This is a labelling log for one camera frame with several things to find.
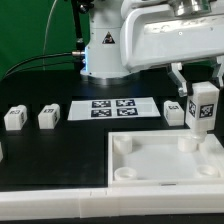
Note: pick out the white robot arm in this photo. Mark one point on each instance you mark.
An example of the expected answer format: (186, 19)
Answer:
(102, 54)

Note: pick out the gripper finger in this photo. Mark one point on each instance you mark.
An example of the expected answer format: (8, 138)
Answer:
(184, 87)
(218, 71)

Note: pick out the white square table top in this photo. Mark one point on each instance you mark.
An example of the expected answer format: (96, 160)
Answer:
(165, 157)

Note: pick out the white left fence bar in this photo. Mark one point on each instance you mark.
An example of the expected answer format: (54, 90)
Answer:
(1, 151)

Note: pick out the black camera stand pole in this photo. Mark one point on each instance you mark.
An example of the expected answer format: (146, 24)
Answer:
(80, 7)

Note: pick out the white front fence bar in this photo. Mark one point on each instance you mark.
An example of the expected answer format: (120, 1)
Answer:
(102, 202)

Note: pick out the green backdrop curtain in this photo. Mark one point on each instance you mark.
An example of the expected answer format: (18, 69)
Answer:
(39, 30)

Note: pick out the white sheet with markers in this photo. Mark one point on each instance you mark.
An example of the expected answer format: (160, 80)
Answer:
(113, 109)

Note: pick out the white fence bar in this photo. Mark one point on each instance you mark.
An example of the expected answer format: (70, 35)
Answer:
(102, 202)
(1, 151)

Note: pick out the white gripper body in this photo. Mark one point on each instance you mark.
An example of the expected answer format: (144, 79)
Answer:
(153, 35)

